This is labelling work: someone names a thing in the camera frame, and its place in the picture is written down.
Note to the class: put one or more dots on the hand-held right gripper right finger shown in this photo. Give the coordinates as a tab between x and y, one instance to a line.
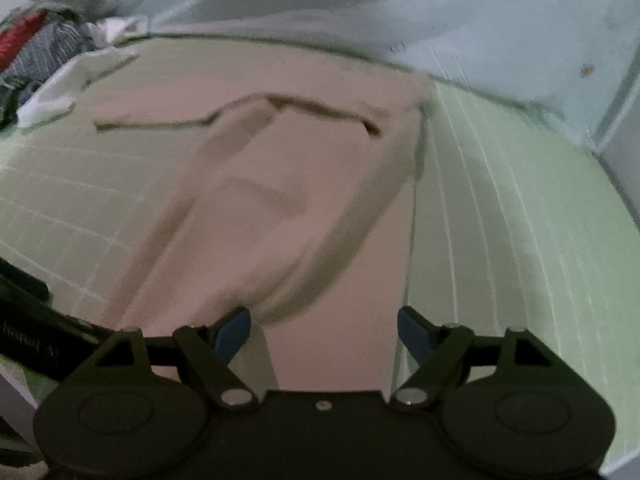
416	332

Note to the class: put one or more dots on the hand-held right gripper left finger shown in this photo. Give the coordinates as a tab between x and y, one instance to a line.
234	331

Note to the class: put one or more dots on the pink garment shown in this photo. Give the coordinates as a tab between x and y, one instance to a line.
300	185

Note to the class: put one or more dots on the green grid mat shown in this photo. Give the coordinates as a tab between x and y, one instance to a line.
500	220

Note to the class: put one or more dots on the white folded cloth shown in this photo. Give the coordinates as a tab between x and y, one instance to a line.
65	87

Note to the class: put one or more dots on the striped cloth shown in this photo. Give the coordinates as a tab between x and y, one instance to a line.
50	47

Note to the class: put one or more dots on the red cloth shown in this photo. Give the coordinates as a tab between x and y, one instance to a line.
17	35

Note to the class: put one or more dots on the small white cloth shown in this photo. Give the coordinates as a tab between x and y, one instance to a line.
120	27

